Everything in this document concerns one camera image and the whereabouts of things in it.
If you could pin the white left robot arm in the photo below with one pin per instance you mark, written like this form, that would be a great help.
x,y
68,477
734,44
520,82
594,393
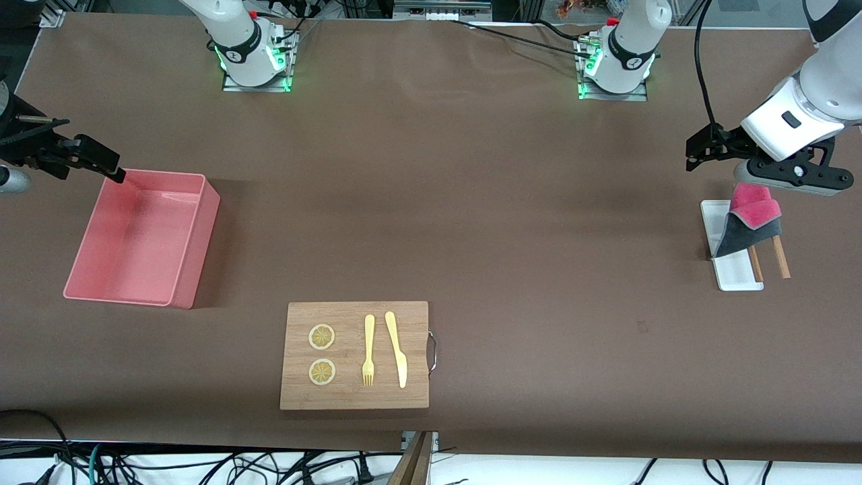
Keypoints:
x,y
633,34

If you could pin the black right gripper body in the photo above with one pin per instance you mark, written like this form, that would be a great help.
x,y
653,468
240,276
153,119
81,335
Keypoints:
x,y
27,147

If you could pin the yellow plastic knife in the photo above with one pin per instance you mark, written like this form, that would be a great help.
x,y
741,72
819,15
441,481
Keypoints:
x,y
397,350

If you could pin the wooden cutting board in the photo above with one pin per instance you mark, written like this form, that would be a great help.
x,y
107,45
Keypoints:
x,y
350,397

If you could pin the lemon slice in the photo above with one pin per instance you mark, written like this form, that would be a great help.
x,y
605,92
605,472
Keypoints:
x,y
322,337
322,372

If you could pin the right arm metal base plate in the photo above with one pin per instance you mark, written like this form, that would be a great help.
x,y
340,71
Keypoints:
x,y
256,86

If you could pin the yellow plastic fork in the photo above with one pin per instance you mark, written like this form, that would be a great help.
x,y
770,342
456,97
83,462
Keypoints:
x,y
368,337

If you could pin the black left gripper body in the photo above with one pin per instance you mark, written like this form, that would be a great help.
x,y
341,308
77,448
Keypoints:
x,y
728,143

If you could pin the grey power strip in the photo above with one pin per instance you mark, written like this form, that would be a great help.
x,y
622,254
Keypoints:
x,y
441,13

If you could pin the pink and grey cloth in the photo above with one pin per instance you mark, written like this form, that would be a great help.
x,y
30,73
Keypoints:
x,y
751,215

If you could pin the white rectangular tray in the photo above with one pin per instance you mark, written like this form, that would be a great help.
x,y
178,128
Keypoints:
x,y
737,276

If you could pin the brown table cover sheet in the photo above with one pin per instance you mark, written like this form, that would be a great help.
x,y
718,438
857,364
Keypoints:
x,y
539,303

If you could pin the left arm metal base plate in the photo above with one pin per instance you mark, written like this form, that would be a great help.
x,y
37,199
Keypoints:
x,y
613,96

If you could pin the pink plastic bin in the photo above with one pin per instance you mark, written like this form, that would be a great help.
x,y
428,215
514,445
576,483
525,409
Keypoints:
x,y
101,269

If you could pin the wooden plank below table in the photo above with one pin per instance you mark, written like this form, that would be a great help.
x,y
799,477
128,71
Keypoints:
x,y
412,465

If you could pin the metal corner bracket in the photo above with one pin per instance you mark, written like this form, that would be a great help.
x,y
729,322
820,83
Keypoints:
x,y
52,17

